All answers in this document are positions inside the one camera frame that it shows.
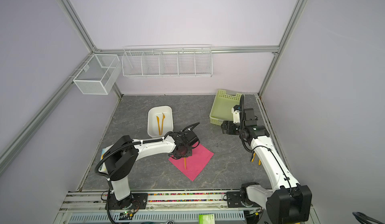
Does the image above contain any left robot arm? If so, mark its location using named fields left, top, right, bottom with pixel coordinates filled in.
left=94, top=122, right=200, bottom=210

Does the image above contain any pink paper napkin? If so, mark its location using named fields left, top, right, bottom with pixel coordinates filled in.
left=168, top=145, right=214, bottom=181

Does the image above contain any green box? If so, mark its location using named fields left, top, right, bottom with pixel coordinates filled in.
left=199, top=214, right=216, bottom=224

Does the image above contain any green plastic basket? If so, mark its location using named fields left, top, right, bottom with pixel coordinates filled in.
left=209, top=89, right=242, bottom=126

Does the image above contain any white mesh box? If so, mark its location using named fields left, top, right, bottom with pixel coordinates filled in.
left=73, top=54, right=122, bottom=95

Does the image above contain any white plastic tub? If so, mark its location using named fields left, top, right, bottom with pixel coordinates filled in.
left=147, top=106, right=173, bottom=138

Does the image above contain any yellow blue tool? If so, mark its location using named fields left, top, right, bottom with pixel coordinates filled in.
left=251, top=153, right=262, bottom=166

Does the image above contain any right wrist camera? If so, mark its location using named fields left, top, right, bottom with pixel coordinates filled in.
left=231, top=105, right=241, bottom=124

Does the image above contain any orange plastic fork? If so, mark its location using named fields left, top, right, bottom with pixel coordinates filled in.
left=161, top=113, right=165, bottom=135

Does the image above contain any tissue pack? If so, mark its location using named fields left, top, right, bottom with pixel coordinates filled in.
left=98, top=145, right=112, bottom=173

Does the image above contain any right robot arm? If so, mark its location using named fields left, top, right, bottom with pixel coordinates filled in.
left=221, top=95, right=312, bottom=224

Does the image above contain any orange plastic knife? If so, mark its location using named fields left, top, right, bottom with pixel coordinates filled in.
left=156, top=116, right=161, bottom=136

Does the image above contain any white wire shelf basket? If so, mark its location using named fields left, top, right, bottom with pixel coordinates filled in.
left=122, top=45, right=213, bottom=77

